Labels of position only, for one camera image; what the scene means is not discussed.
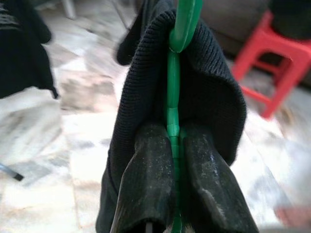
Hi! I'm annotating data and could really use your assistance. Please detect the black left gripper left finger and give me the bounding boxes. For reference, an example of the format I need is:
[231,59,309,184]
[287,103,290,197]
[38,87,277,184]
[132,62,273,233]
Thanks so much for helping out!
[110,123,177,233]

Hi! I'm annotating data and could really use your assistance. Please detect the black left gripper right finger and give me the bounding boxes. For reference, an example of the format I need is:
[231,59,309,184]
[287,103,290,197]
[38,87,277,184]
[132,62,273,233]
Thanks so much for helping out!
[178,123,259,233]

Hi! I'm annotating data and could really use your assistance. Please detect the black shirt with neon logo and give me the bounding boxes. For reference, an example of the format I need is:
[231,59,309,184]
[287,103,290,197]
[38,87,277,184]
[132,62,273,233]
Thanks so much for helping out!
[96,0,247,233]

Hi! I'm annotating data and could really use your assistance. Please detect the green plastic hanger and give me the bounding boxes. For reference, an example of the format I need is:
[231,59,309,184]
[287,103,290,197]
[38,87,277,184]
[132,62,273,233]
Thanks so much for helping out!
[167,0,204,233]

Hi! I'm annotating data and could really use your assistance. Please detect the silver metal clothes rack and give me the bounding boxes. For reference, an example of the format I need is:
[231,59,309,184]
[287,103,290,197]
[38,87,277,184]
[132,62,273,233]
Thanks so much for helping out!
[0,163,25,182]

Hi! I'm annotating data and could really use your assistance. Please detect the red plastic stool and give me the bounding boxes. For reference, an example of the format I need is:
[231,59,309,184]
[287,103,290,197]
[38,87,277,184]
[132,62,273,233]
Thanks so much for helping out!
[231,10,311,120]

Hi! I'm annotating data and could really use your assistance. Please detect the black shirt with fonemax print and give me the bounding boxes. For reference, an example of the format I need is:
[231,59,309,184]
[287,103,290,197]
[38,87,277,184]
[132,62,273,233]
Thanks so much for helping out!
[0,0,59,100]

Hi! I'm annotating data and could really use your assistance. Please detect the dark grey fabric sofa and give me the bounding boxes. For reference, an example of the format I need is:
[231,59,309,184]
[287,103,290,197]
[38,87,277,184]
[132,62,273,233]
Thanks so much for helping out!
[200,0,311,94]

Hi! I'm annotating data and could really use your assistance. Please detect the black round bucket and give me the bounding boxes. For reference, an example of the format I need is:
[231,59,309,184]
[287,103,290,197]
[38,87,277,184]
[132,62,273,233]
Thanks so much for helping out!
[269,0,311,40]

